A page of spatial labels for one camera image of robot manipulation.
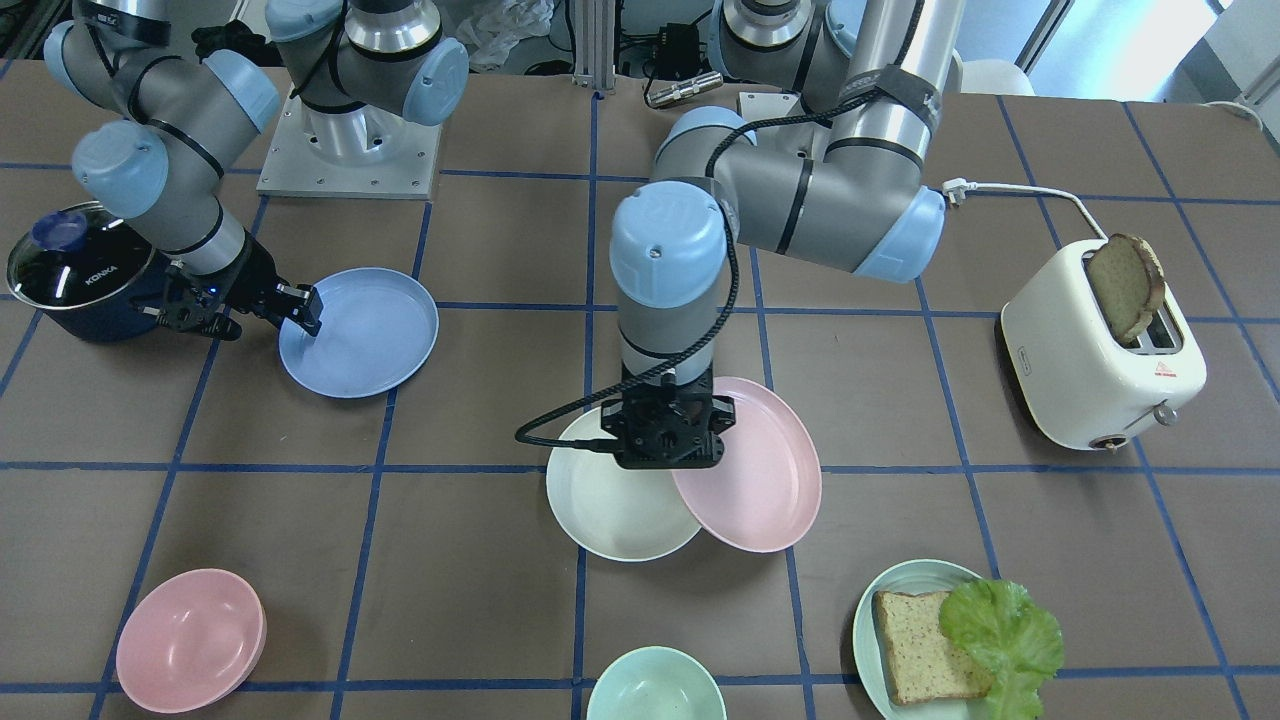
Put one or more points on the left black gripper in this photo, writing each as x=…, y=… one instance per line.
x=723, y=409

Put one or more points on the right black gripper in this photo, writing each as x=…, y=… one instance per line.
x=251, y=277

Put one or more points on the blue plate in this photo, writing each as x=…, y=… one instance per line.
x=378, y=326

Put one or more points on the pink plate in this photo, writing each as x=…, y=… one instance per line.
x=764, y=494

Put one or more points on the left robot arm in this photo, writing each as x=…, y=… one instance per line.
x=837, y=182

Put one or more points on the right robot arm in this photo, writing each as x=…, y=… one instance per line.
x=180, y=124

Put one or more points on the white plate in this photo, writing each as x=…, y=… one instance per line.
x=618, y=514

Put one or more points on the blue saucepan with lid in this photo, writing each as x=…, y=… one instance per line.
x=94, y=275

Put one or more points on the green bowl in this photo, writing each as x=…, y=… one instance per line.
x=656, y=682

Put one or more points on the green plate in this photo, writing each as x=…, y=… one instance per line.
x=914, y=577

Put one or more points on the bread slice on plate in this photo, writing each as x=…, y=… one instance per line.
x=923, y=664

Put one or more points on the pink bowl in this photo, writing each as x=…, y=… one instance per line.
x=191, y=641

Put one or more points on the green lettuce leaf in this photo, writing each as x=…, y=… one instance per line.
x=998, y=625

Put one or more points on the white toaster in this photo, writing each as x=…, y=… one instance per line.
x=1082, y=389

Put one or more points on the white chair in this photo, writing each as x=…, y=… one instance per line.
x=986, y=76

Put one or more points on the toast slice in toaster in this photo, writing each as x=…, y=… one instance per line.
x=1128, y=283

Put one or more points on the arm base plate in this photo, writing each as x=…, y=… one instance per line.
x=759, y=105
x=366, y=153

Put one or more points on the aluminium frame post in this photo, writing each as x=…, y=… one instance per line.
x=594, y=45

